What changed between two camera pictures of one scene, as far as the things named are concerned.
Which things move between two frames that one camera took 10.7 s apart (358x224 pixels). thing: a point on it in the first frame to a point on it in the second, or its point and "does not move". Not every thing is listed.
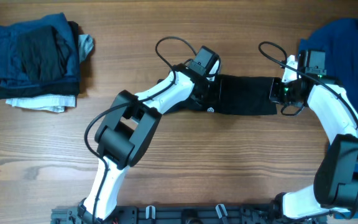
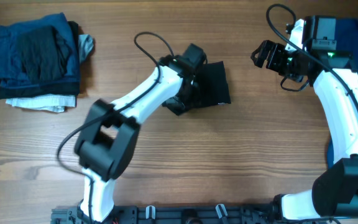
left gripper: x=215 y=96 to x=196 y=96
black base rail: x=184 y=214 does not move
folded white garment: x=56 y=103 does not move
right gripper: x=274 y=96 to x=276 y=50
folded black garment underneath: x=4 y=90 does not move
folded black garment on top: x=44 y=53 does not move
